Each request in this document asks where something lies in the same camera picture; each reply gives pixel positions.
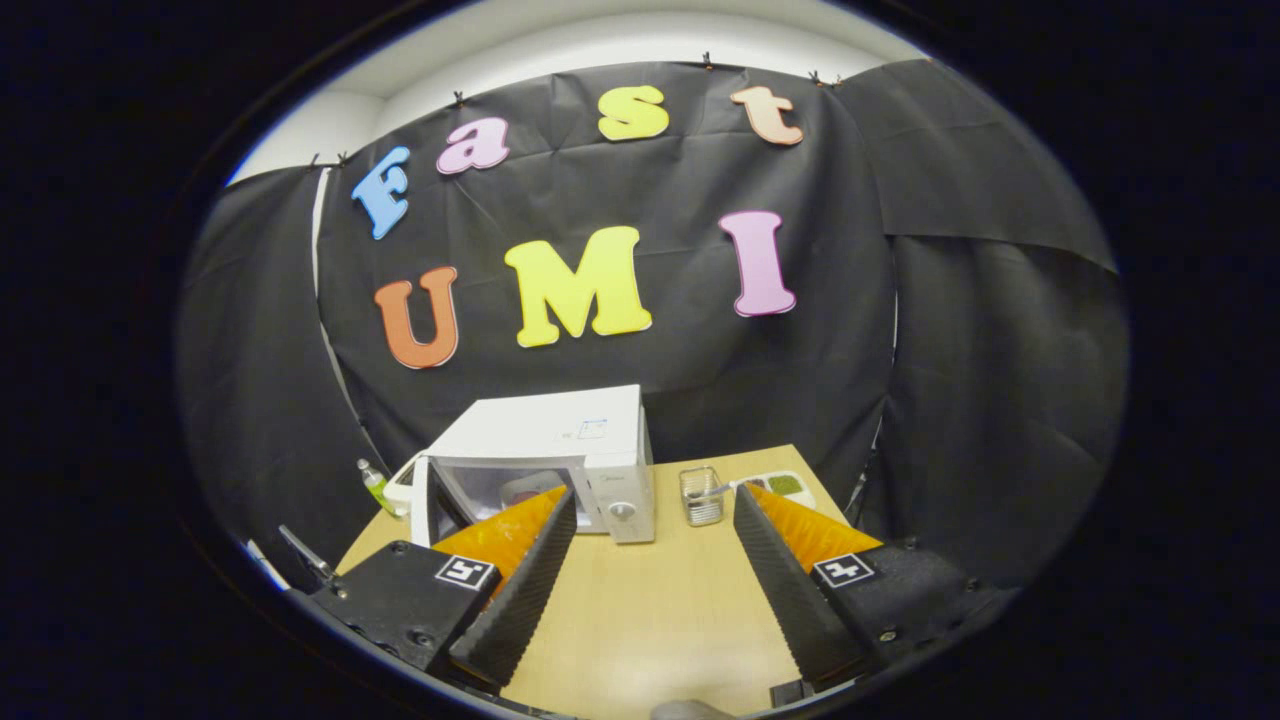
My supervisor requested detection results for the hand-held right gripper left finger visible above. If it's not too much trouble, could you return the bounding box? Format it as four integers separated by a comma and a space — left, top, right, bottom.
310, 487, 578, 693

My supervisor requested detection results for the white toaster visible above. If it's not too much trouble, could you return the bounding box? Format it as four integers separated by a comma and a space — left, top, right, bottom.
383, 462, 417, 517

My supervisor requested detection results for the black backdrop cloth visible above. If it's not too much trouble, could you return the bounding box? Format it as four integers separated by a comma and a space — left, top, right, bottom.
175, 58, 1131, 593

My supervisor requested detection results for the metal wire basket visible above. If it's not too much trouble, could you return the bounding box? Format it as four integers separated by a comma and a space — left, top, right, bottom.
679, 466, 725, 528

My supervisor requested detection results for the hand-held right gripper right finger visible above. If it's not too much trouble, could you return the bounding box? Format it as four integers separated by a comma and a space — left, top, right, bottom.
733, 484, 1011, 693

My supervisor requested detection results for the grey metal bar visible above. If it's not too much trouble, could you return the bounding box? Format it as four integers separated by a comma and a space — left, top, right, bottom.
277, 524, 347, 593

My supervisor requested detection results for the white divided spice dish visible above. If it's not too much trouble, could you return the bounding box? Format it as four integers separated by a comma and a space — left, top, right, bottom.
733, 470, 817, 512

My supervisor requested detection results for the white paper sheet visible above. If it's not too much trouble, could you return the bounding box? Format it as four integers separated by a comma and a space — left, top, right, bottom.
244, 540, 293, 593

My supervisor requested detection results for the white microwave oven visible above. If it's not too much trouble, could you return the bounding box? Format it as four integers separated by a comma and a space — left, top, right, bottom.
408, 384, 658, 549

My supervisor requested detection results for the green drink bottle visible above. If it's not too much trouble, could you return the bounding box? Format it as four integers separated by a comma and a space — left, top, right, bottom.
358, 459, 397, 519

